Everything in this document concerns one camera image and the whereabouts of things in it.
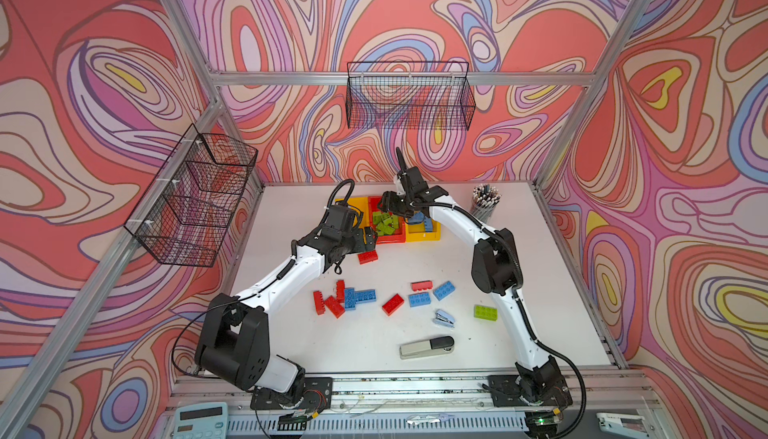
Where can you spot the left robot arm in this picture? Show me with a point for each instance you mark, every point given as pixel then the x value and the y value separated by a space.
pixel 234 343

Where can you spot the left yellow bin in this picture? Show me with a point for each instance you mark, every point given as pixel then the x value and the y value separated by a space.
pixel 361 203

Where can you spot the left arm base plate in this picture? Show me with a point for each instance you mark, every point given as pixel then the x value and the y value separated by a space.
pixel 313 394

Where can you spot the wire basket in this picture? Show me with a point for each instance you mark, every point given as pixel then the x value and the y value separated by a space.
pixel 183 218
pixel 409 94

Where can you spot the pencil cup holder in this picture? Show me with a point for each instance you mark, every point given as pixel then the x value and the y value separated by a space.
pixel 485 197

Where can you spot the white device bottom right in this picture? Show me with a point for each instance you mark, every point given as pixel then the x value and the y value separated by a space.
pixel 624 425

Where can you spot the red lego brick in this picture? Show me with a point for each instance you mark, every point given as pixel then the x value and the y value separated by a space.
pixel 393 304
pixel 421 286
pixel 367 257

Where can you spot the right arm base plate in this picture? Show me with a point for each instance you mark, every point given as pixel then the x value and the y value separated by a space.
pixel 512 391

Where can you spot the yellow bin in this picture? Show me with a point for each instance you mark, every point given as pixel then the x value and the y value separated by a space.
pixel 415 233
pixel 361 203

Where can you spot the red flat lego brick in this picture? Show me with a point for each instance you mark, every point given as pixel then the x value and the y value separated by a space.
pixel 421 286

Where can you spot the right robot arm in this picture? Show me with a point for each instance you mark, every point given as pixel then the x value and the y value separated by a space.
pixel 496 271

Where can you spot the red middle bin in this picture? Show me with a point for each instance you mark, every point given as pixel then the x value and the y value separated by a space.
pixel 398 237

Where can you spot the right yellow bin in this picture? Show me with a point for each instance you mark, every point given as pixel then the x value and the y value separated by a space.
pixel 415 233

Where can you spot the back wire basket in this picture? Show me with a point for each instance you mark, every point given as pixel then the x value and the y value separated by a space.
pixel 409 94

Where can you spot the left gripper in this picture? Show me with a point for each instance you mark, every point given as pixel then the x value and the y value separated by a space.
pixel 360 245

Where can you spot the grey black stapler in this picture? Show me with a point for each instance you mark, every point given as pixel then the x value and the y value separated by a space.
pixel 435 346

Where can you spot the green lego cluster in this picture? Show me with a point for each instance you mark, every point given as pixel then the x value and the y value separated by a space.
pixel 379 218

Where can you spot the left wire basket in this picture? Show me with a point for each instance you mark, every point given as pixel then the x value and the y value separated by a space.
pixel 183 218

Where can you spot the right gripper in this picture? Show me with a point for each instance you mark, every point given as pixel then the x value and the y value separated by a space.
pixel 388 203

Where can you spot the white calculator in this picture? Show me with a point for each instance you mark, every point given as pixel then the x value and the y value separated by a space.
pixel 201 421

